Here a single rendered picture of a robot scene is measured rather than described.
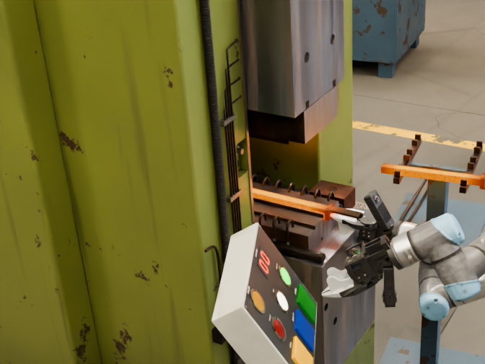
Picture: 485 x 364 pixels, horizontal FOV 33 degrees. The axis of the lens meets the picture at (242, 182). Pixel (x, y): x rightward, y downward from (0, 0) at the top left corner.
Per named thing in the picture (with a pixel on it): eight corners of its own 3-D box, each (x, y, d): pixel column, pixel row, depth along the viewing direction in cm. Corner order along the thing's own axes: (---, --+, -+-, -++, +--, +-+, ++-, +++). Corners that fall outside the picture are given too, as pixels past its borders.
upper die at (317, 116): (338, 115, 236) (337, 84, 232) (304, 144, 221) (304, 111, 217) (213, 94, 257) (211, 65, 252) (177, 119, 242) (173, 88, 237)
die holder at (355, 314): (374, 319, 282) (376, 205, 261) (325, 388, 254) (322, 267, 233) (234, 277, 309) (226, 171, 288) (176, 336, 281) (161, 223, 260)
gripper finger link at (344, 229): (326, 233, 242) (356, 240, 238) (326, 216, 240) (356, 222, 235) (330, 228, 245) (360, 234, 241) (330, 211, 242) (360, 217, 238)
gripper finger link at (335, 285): (312, 280, 199) (345, 264, 196) (325, 298, 201) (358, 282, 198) (311, 288, 197) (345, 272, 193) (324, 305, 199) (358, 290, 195)
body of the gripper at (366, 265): (341, 250, 199) (386, 229, 195) (359, 276, 202) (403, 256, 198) (341, 269, 192) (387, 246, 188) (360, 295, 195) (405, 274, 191)
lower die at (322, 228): (338, 223, 253) (338, 198, 249) (309, 256, 238) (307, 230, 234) (223, 195, 273) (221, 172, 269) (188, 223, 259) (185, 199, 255)
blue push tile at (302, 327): (314, 329, 198) (298, 307, 196) (314, 350, 192) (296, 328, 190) (308, 332, 199) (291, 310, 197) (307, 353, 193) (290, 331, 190)
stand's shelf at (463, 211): (489, 209, 298) (490, 204, 297) (469, 269, 266) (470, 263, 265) (406, 197, 309) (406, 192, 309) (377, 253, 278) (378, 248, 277)
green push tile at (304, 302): (316, 304, 207) (300, 283, 205) (315, 323, 201) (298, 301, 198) (310, 307, 208) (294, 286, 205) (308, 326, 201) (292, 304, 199)
